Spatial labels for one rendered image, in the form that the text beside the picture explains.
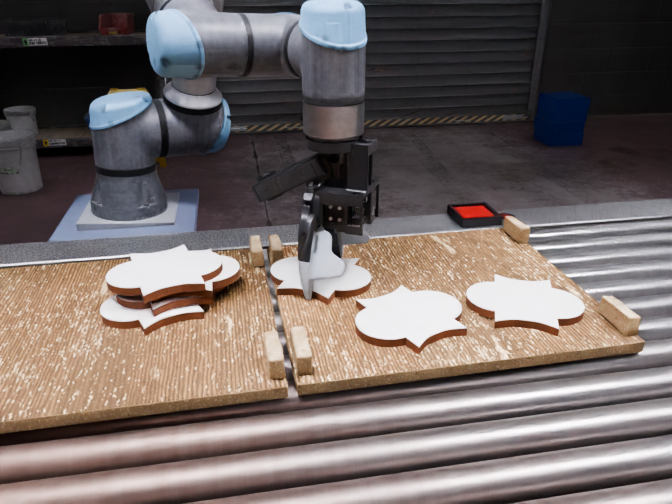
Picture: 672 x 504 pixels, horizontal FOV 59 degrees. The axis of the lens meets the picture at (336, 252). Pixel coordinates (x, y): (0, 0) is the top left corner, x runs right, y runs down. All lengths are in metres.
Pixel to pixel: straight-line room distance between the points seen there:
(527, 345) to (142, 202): 0.82
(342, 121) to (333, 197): 0.09
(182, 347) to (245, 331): 0.08
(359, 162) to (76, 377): 0.40
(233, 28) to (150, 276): 0.32
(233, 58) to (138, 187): 0.55
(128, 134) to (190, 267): 0.48
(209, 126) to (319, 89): 0.57
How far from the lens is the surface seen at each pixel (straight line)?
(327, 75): 0.69
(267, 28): 0.76
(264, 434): 0.61
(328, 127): 0.70
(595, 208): 1.24
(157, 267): 0.79
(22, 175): 4.39
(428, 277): 0.84
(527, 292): 0.81
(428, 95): 5.77
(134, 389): 0.66
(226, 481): 0.57
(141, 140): 1.21
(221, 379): 0.65
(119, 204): 1.23
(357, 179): 0.73
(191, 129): 1.23
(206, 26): 0.74
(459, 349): 0.70
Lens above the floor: 1.32
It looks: 25 degrees down
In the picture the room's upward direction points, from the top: straight up
